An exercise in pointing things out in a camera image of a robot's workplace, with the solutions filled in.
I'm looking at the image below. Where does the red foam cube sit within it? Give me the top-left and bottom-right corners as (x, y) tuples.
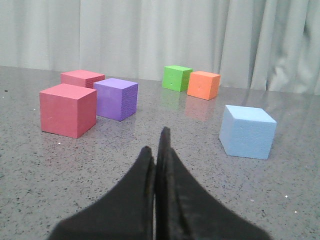
(39, 83), (97, 138)
(60, 69), (105, 89)

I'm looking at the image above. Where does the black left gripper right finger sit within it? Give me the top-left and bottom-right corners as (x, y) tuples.
(155, 127), (271, 240)

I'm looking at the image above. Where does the purple foam cube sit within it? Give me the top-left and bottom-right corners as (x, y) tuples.
(93, 78), (139, 121)

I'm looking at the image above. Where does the green foam cube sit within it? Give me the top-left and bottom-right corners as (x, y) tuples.
(162, 65), (193, 92)

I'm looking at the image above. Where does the red foam cube front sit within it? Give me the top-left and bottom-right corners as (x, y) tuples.
(39, 83), (97, 138)

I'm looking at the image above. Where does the smooth light blue foam cube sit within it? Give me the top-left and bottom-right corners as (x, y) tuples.
(219, 105), (277, 160)

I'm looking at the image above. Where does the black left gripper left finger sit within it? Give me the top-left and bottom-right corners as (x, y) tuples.
(49, 146), (156, 240)

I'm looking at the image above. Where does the red foam cube rear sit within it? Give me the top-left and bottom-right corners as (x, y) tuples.
(60, 69), (105, 89)

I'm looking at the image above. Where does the white pleated curtain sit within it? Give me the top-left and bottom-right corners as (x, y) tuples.
(0, 0), (320, 95)

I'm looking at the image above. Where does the orange foam cube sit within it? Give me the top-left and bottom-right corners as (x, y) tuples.
(187, 71), (221, 100)

